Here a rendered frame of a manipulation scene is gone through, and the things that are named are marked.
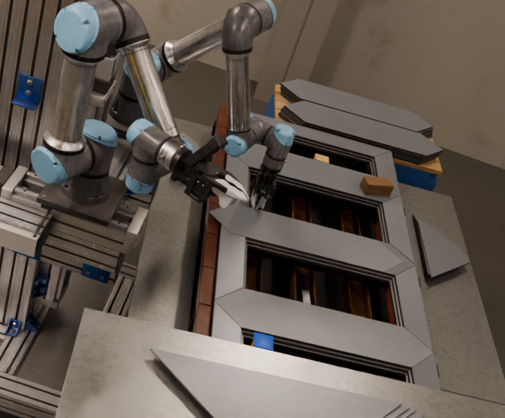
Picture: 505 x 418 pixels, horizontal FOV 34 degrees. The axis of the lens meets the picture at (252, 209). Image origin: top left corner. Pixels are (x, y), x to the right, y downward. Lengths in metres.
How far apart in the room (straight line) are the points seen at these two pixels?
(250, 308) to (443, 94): 3.37
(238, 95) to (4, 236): 0.84
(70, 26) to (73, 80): 0.15
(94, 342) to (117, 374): 0.11
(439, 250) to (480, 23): 2.46
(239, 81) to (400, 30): 2.97
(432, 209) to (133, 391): 2.00
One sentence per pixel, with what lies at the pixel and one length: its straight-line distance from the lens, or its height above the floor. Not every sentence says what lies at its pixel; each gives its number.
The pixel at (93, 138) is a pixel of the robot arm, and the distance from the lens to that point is 2.41.
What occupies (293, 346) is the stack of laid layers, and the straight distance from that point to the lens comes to 2.62.
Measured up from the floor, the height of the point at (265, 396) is 1.07.
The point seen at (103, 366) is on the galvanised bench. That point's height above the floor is 1.05.
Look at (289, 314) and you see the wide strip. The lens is 2.69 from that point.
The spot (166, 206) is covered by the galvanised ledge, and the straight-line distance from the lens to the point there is 3.21.
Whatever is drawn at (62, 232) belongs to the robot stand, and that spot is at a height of 0.90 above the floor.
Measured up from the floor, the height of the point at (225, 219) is 0.85.
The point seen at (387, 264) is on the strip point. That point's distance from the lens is 3.08.
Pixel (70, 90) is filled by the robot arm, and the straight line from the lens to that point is 2.23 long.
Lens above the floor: 2.59
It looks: 35 degrees down
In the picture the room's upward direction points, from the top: 21 degrees clockwise
